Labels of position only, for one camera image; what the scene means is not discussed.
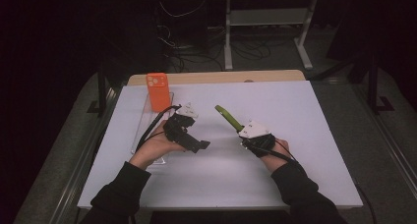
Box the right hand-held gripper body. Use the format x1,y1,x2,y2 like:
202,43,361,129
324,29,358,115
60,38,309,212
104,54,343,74
238,120,276,158

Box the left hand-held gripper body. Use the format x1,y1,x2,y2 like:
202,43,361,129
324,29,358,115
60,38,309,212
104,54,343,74
162,101,200,153

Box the green cartoon phone case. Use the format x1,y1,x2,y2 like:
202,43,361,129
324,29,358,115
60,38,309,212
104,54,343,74
214,104,246,134

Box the clear plastic rack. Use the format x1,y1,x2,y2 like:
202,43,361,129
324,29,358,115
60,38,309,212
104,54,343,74
131,90,176,166

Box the orange phone case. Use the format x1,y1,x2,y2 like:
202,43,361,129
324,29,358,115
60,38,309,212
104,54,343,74
146,72,172,113

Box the person's left hand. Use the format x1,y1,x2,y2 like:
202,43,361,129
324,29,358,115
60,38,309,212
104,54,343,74
129,120,187,171

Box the person's right hand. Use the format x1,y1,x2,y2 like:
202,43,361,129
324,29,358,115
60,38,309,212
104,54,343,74
262,139,291,173

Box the light wooden table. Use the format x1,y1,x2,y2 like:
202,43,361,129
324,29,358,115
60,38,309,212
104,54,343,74
127,70,307,86

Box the black metal stand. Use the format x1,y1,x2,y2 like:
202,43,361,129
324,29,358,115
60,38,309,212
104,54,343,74
87,65,114,117
367,50,396,115

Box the left hand-held gripper black cable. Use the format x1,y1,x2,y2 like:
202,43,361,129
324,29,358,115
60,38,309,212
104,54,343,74
135,104,182,153

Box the hand-held gripper black cable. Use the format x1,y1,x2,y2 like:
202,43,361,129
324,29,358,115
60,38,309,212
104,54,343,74
135,104,182,153
244,139,378,224

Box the right hand-held gripper black cable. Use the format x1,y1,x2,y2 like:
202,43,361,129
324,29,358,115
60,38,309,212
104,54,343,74
244,139,378,224

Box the tangle of floor cables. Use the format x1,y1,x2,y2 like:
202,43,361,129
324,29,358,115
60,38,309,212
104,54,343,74
153,0,276,73

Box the grey metal rail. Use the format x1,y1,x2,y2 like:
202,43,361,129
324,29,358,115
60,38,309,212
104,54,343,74
352,84,417,194
48,85,124,224

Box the grey metal desk frame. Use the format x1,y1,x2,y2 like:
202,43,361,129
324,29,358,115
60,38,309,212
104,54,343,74
224,0,320,71

